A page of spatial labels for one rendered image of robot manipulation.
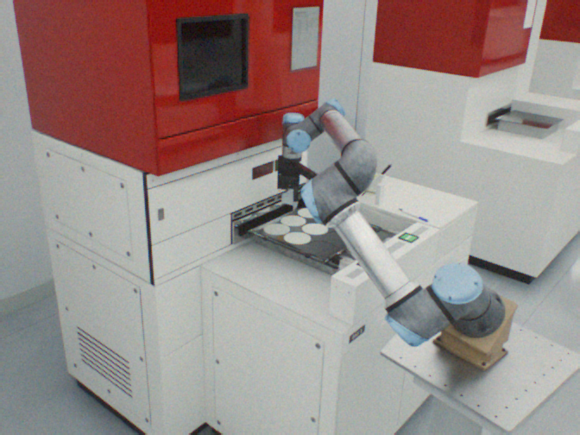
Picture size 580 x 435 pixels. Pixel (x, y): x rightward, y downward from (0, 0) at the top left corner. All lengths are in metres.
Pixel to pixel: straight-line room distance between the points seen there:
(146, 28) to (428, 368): 1.22
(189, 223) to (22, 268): 1.68
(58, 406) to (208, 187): 1.32
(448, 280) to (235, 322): 0.85
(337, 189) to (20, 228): 2.22
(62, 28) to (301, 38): 0.81
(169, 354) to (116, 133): 0.82
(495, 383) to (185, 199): 1.11
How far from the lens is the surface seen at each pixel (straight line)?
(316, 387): 1.98
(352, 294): 1.78
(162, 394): 2.30
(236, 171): 2.13
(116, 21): 1.84
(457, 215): 2.33
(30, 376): 3.10
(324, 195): 1.59
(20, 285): 3.58
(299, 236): 2.17
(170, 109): 1.80
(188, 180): 1.98
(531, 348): 1.90
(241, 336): 2.12
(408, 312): 1.57
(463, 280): 1.56
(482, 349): 1.73
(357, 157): 1.61
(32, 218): 3.47
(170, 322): 2.15
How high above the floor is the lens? 1.85
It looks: 24 degrees down
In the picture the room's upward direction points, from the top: 2 degrees clockwise
